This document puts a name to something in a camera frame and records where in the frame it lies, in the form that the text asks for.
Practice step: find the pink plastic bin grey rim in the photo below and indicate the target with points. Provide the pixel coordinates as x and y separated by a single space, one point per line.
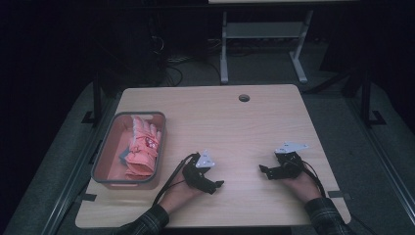
114 147

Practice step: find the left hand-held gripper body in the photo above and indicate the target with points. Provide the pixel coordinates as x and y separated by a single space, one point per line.
197 176

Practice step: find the person's right hand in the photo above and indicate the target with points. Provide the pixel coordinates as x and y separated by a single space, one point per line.
303 189

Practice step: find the person's left hand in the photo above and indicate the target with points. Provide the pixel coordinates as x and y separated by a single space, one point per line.
179 194

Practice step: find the pink ski glove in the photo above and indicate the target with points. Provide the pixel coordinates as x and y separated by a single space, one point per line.
143 143
137 176

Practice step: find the grey metal stand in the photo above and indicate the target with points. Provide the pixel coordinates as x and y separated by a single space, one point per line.
264 31

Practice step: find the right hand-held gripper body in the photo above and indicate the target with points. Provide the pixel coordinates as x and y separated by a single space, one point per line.
290 164

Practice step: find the black metal stand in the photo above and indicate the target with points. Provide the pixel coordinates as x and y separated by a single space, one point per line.
97 98
366 98

